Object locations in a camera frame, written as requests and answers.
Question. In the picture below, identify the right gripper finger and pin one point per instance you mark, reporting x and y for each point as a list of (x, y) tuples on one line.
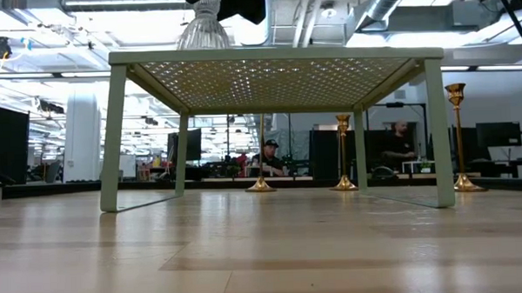
[(245, 5)]

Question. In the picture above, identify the clear glass candle holder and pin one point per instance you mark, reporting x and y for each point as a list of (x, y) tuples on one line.
[(202, 33)]

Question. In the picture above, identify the short brass candlestick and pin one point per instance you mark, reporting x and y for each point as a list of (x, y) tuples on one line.
[(343, 161)]

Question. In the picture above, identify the green perforated metal shelf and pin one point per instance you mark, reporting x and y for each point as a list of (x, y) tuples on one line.
[(271, 55)]

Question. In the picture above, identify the black monitor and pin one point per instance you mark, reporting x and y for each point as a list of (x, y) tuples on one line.
[(497, 134), (193, 144)]

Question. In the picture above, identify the person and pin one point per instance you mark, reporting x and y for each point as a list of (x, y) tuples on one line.
[(400, 146), (270, 161)]

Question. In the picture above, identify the black partition panel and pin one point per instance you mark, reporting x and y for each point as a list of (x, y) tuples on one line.
[(326, 153), (4, 147)]

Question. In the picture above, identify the tall brass candlestick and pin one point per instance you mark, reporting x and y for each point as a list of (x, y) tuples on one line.
[(260, 185)]

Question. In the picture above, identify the white column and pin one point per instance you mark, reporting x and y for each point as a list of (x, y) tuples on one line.
[(81, 135)]

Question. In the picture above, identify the small white side table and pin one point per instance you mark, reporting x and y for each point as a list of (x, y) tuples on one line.
[(418, 163)]

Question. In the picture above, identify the medium brass candlestick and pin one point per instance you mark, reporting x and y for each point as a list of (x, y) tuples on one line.
[(458, 135)]

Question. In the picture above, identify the silver air duct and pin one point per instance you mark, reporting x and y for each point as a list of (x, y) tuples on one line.
[(386, 3)]

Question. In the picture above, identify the black aluminium table frame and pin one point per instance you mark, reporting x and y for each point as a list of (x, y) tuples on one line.
[(71, 188)]

